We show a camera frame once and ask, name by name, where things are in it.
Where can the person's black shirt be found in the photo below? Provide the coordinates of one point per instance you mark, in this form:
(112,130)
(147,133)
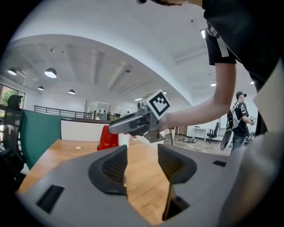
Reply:
(241,33)

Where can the white desk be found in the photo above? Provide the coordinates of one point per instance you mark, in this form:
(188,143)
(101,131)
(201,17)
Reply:
(199,130)

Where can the green partition panel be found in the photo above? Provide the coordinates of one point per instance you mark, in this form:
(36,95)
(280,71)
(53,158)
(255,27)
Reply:
(40,133)

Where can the rectangular ceiling light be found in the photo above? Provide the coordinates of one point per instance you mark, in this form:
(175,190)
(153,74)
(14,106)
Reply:
(203,33)

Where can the glass partition room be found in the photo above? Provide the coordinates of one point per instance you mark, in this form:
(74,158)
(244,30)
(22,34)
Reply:
(97,109)

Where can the white counter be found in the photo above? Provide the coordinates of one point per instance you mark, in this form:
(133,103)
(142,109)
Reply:
(82,130)

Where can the small beige block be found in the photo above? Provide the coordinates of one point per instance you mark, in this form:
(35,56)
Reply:
(78,147)

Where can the red cup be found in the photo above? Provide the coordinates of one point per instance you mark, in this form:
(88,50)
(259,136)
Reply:
(107,138)

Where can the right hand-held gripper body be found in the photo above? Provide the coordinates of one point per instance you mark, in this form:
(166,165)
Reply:
(142,119)

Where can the person's right forearm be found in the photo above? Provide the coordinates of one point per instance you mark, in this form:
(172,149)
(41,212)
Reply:
(199,108)

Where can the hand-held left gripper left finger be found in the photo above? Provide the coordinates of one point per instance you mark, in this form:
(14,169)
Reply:
(115,164)

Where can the black swivel office chair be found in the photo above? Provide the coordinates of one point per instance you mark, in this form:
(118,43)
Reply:
(213,131)

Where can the dome ceiling lamp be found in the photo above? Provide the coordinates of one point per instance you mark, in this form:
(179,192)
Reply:
(12,71)
(50,73)
(40,88)
(71,92)

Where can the black metal railing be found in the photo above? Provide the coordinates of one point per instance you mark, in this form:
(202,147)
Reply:
(62,112)

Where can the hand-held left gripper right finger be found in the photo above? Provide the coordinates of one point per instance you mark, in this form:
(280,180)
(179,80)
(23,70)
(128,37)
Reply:
(170,164)

